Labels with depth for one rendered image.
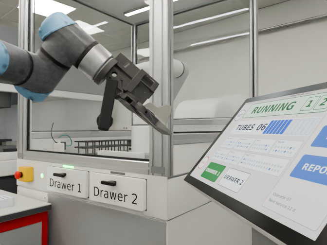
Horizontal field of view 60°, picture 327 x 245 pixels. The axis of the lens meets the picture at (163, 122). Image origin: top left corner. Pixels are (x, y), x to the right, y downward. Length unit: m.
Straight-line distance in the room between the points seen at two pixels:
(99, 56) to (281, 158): 0.41
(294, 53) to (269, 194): 3.70
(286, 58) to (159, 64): 3.27
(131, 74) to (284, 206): 0.40
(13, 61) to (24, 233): 0.98
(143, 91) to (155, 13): 0.48
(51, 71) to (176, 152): 0.53
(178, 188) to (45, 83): 0.59
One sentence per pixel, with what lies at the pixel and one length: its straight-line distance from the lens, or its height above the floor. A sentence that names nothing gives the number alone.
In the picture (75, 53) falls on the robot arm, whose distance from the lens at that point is 0.64.
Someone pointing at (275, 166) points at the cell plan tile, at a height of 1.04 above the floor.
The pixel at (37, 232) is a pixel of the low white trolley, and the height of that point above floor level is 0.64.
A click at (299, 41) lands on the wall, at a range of 4.16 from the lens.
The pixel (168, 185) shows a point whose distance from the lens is 0.98.
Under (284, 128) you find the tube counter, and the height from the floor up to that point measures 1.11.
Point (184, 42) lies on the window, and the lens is 1.12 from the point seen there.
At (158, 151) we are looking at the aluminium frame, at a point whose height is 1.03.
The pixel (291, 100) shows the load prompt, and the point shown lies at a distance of 0.68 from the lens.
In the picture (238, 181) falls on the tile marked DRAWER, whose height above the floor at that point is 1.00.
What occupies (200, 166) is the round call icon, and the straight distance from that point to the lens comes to 0.79.
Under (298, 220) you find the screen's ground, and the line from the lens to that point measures 0.43.
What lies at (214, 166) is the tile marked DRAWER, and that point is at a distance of 0.72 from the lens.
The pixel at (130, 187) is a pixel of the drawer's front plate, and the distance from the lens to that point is 1.06.
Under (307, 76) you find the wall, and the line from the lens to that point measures 4.04.
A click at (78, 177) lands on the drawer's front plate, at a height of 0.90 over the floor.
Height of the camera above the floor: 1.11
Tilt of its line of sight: 1 degrees up
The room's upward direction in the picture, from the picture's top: straight up
